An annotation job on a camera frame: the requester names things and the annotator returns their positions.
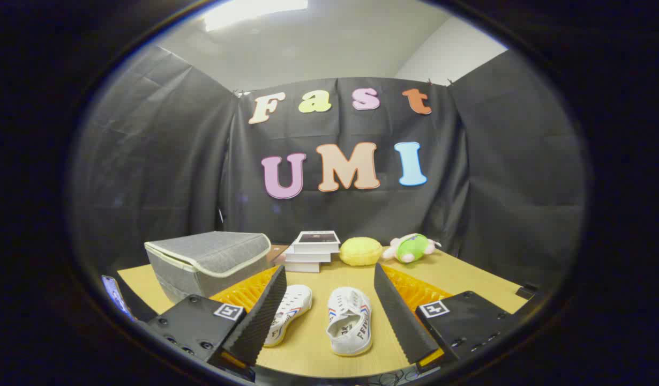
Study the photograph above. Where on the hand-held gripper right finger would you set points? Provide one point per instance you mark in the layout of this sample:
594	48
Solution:
402	316

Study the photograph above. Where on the brown notebook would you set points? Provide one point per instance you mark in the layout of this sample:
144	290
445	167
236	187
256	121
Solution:
277	252

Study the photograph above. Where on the small black block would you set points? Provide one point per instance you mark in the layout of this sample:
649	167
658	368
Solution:
526	291

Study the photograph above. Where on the white canvas shoe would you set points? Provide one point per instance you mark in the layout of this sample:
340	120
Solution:
292	308
351	321

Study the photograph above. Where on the yellow plush toy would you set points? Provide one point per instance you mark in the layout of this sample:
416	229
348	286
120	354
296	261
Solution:
360	251

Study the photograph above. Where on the black backdrop cloth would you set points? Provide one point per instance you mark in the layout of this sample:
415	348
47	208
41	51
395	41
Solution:
163	161

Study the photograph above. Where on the white book with dark cover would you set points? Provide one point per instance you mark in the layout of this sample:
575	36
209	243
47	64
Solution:
316	239

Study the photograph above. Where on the grey fabric storage box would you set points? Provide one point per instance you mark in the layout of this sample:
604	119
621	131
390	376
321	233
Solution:
209	260

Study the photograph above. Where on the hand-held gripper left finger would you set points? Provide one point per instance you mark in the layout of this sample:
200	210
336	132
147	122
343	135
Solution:
262	316

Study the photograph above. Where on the smartphone with lit screen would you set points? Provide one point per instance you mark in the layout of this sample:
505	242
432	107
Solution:
117	296

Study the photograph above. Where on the green and pink plush toy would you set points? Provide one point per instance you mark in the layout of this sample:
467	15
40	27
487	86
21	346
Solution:
412	247

